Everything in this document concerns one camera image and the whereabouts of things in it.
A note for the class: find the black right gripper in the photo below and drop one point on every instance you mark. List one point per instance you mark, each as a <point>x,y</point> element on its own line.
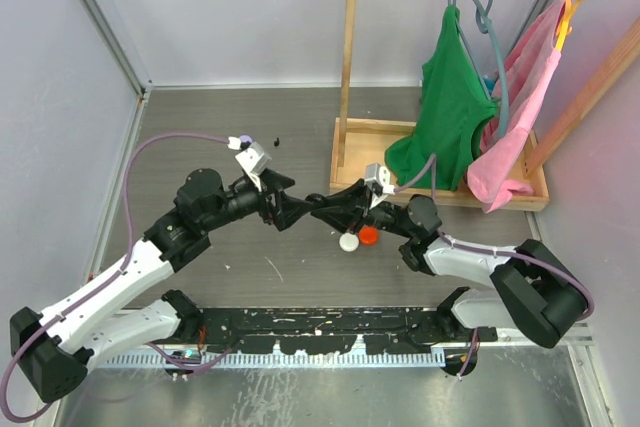
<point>342,211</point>

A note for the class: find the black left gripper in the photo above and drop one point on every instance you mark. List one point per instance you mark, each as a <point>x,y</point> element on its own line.
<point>286,209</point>

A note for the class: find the black round charging case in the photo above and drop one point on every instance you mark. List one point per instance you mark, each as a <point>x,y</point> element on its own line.
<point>315,198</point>

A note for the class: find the orange earbud charging case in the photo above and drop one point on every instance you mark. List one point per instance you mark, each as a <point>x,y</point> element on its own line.
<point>368,236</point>

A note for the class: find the white round charging case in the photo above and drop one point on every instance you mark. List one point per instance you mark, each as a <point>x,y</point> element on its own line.
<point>349,242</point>

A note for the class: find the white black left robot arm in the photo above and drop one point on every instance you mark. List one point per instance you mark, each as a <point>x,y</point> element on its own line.
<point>51,347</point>

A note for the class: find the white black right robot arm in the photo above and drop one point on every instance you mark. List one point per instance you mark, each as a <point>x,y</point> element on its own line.
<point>525,287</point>

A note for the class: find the wooden clothes rack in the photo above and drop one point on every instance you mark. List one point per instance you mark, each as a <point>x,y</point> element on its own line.
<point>360,142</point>

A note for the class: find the green shirt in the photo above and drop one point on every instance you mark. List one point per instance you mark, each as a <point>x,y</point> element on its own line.
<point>454,112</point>

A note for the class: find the pink shirt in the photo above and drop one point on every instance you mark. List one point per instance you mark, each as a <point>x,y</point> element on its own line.
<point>529,69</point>

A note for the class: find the blue cloth item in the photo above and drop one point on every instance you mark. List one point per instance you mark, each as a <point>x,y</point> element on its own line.
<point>490,83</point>

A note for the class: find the grey blue clothes hanger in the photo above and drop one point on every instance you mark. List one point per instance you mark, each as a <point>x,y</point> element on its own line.
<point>485,27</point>

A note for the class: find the yellow clothes hanger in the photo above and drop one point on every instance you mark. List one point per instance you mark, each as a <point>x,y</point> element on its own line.
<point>564,28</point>

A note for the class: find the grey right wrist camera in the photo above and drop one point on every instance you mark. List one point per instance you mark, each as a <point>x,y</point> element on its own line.
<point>377,180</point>

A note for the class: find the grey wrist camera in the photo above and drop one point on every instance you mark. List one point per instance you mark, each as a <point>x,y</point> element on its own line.
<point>252,158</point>
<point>377,180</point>

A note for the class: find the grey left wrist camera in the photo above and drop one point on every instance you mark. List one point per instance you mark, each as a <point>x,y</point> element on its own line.
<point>252,158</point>

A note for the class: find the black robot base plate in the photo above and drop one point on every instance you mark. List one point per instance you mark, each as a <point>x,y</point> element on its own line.
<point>315,331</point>

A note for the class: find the white slotted cable duct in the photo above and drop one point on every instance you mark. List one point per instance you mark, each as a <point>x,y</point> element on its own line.
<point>357,358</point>

